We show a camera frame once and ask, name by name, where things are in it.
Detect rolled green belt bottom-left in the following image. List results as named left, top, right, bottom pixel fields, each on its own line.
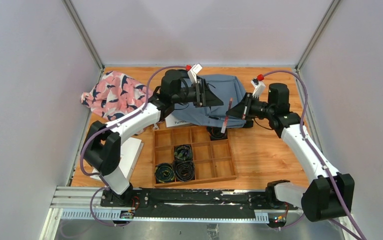
left=154, top=163, right=175, bottom=184

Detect rolled black belt top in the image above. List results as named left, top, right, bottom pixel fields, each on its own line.
left=206, top=126, right=228, bottom=141

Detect rolled dark belt bottom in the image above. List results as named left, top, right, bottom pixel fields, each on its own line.
left=172, top=160, right=195, bottom=182

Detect aluminium rail frame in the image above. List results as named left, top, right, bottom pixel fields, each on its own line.
left=40, top=186, right=360, bottom=240

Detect wooden compartment tray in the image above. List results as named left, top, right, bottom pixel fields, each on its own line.
left=153, top=126, right=237, bottom=188

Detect blue grey backpack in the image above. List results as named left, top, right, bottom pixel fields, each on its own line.
left=165, top=74, right=246, bottom=128

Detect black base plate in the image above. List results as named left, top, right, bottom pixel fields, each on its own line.
left=97, top=188, right=297, bottom=221

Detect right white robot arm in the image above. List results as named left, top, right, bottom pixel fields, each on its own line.
left=226, top=83, right=355, bottom=222

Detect dark red pen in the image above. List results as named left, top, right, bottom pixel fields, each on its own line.
left=220, top=97, right=233, bottom=134

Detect pink patterned cloth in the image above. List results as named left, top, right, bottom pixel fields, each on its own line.
left=80, top=71, right=154, bottom=121

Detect white paper booklet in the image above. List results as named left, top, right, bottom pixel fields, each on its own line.
left=89, top=137, right=145, bottom=182

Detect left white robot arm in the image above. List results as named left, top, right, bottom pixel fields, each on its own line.
left=79, top=65, right=224, bottom=207

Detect rolled green belt middle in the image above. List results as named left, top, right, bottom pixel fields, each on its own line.
left=173, top=144, right=193, bottom=161

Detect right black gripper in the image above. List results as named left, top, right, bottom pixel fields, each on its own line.
left=226, top=92, right=275, bottom=121

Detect white furniture book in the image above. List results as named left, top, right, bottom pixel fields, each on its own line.
left=164, top=114, right=192, bottom=128

